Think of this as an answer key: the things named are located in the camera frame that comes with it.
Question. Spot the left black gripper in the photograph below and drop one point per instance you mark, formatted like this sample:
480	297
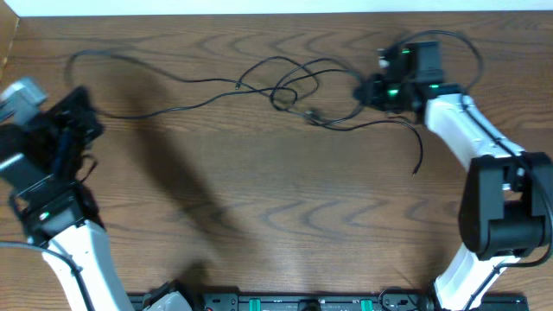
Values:
80	116

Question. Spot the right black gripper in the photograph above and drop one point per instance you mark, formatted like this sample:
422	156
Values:
371	98

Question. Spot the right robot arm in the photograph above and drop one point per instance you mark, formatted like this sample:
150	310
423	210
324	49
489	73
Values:
505	217

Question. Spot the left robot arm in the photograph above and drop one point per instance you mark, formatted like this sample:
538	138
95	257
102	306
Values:
40	159

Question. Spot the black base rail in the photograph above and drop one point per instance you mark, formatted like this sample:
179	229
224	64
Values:
175	296

